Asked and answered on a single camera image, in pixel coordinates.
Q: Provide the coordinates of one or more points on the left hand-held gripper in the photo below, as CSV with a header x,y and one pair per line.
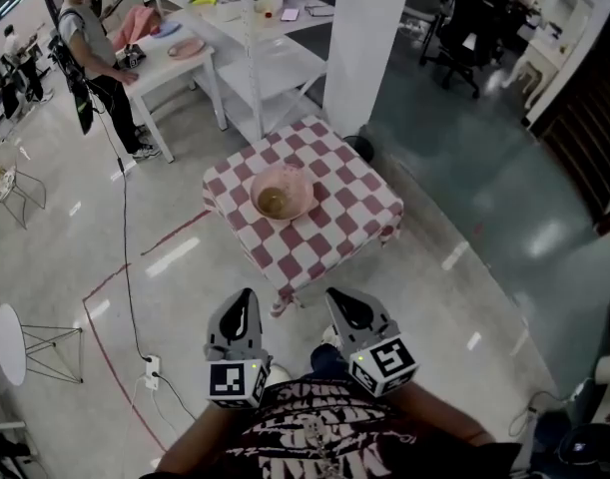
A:
x,y
227,379

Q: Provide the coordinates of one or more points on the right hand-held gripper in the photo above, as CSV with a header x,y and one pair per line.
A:
x,y
392,359

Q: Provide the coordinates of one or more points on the small brown bowl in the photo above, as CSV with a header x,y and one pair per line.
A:
x,y
272,201

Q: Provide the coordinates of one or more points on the pink plate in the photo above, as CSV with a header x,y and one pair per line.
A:
x,y
299,197

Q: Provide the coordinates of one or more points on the person's left forearm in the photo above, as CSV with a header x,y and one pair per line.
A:
x,y
199,437

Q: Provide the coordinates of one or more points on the person's right forearm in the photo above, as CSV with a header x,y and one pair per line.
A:
x,y
434,412

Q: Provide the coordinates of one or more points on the person's right white shoe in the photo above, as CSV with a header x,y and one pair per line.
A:
x,y
332,335

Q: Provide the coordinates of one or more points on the person's white shoe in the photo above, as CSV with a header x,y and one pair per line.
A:
x,y
332,335
277,373

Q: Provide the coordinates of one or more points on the person's blue jeans leg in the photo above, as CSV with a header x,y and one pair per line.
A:
x,y
327,362

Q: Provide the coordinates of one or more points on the person's left white shoe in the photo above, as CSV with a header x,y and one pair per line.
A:
x,y
277,373

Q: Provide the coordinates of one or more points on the white power strip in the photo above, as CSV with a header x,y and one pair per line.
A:
x,y
152,369

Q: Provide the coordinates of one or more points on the checkered cloth table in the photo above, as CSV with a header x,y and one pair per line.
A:
x,y
334,217

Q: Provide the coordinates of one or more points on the person's dark printed shirt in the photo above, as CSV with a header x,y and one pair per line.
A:
x,y
324,437

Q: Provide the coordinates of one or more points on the black round bin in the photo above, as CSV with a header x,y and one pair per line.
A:
x,y
359,148

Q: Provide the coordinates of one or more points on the white round side table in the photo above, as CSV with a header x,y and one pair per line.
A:
x,y
10,342

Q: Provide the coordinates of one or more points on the white metal shelf rack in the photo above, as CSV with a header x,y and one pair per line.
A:
x,y
264,68

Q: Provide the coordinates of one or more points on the white stool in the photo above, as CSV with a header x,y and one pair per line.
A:
x,y
7,182

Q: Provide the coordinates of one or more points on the white pillar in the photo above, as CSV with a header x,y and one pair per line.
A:
x,y
364,43

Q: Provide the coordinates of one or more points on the pale pink dish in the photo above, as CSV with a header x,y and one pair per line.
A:
x,y
185,48

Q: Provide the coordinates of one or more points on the black handheld device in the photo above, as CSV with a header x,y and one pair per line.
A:
x,y
131,57

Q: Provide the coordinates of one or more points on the black office chair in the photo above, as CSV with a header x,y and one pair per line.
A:
x,y
464,33

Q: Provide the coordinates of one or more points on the white ornate table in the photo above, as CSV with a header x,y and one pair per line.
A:
x,y
534,68

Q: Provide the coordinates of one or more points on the blue plate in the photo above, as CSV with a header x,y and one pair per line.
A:
x,y
166,30

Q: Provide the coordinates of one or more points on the pink phone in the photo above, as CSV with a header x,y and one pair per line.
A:
x,y
290,14

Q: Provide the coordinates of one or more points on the pink cloth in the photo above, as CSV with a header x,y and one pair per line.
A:
x,y
135,28

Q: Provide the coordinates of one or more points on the white storage bin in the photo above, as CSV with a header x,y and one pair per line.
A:
x,y
228,12

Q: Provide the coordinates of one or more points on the cream container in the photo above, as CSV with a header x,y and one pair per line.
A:
x,y
269,4

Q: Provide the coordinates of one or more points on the yellow object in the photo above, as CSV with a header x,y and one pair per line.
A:
x,y
203,0

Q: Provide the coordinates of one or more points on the white frame rack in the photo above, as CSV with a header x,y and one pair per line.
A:
x,y
5,424

